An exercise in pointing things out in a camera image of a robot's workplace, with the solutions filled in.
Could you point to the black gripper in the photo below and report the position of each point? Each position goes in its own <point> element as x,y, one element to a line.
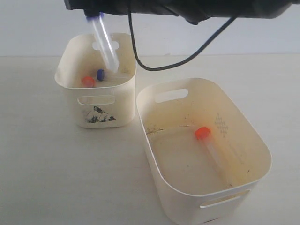
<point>119,7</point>

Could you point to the blue cap tube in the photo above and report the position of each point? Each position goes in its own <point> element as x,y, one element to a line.
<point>105,75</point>
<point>104,43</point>

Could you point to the orange cap tube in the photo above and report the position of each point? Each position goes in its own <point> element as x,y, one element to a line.
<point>88,82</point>
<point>203,135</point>

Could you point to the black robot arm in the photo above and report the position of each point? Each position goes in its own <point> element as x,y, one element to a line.
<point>193,11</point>

